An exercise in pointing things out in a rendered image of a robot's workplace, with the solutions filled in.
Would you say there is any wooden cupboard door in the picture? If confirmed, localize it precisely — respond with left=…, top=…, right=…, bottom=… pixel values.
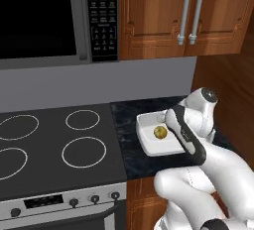
left=118, top=0, right=199, bottom=60
left=184, top=0, right=254, bottom=58

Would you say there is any tall wooden side panel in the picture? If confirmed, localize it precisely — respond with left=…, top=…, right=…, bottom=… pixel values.
left=190, top=15, right=254, bottom=173

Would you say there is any silver cupboard handle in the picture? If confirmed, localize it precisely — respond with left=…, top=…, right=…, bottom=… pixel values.
left=177, top=0, right=193, bottom=47
left=188, top=0, right=206, bottom=46

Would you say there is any black and grey microwave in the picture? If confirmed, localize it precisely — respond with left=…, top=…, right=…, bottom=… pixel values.
left=0, top=0, right=120, bottom=70

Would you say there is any silver oven door handle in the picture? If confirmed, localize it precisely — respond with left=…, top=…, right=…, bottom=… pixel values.
left=0, top=201, right=121, bottom=230

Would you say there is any wooden base cupboard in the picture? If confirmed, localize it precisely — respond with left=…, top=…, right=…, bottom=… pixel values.
left=126, top=175, right=230, bottom=230

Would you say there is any white tupperware container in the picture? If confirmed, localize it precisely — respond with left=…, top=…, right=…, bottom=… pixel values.
left=135, top=109, right=187, bottom=158

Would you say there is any yellow-green round avocado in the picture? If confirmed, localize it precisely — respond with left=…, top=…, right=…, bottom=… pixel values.
left=153, top=125, right=169, bottom=141

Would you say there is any black hob stove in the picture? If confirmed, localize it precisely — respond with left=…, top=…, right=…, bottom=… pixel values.
left=0, top=102, right=129, bottom=230

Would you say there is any black stove knob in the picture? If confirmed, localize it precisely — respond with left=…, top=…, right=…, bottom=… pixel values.
left=10, top=207, right=22, bottom=218
left=110, top=190, right=121, bottom=201
left=89, top=193, right=101, bottom=205
left=68, top=197, right=80, bottom=209

